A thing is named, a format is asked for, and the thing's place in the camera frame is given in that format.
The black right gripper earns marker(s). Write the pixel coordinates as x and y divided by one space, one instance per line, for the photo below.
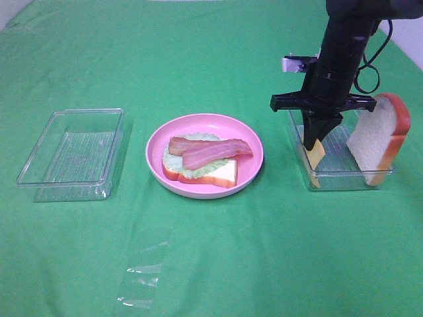
327 92

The yellow cheese slice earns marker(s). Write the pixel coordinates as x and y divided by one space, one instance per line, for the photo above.
310 160

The bacon strip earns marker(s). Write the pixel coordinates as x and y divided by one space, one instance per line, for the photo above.
178 145
202 155

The bread slice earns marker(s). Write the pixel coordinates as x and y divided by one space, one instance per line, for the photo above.
379 136
221 181

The green lettuce leaf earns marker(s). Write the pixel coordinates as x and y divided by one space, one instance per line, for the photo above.
173 164

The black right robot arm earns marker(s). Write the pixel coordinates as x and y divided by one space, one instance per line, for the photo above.
350 25

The right clear plastic container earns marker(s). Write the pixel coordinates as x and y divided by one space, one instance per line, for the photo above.
337 170

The clear plastic container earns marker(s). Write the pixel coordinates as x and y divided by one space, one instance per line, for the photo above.
76 156
337 170

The pink round plate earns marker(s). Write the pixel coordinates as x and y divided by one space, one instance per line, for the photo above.
225 127

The green tablecloth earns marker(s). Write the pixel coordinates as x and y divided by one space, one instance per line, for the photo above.
273 249

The clear plastic film strip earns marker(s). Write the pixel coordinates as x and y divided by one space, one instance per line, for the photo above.
140 277

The left clear plastic container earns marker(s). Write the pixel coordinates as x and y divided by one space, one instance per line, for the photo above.
76 156

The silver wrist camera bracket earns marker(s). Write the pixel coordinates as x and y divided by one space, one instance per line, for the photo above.
297 63

